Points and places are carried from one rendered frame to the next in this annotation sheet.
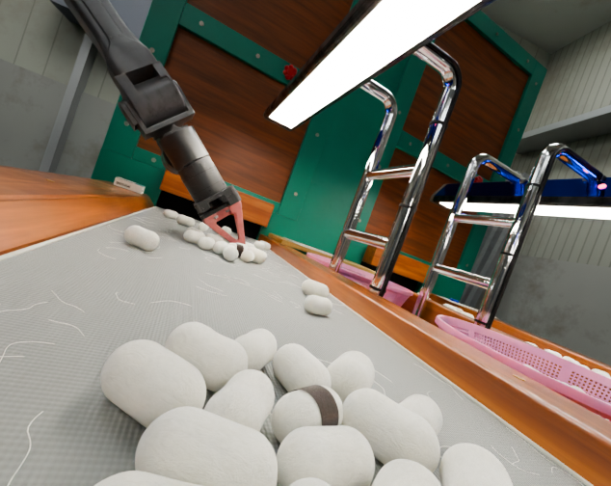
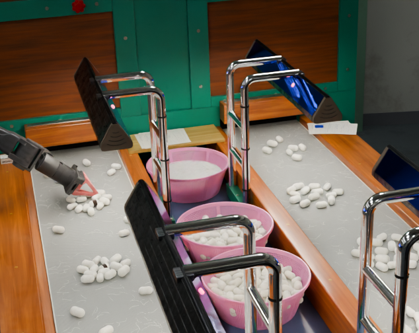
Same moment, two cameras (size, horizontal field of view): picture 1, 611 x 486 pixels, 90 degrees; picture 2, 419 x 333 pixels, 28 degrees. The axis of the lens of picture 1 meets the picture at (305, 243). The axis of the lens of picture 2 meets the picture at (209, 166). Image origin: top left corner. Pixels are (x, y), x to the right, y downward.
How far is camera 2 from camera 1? 2.03 m
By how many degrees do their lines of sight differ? 23
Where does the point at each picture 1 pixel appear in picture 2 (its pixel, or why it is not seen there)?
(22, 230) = (39, 248)
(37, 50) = not seen: outside the picture
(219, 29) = (9, 8)
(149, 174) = not seen: hidden behind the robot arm
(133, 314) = (73, 259)
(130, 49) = (6, 139)
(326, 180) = (152, 68)
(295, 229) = (143, 121)
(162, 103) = (30, 156)
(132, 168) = not seen: hidden behind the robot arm
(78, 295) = (63, 259)
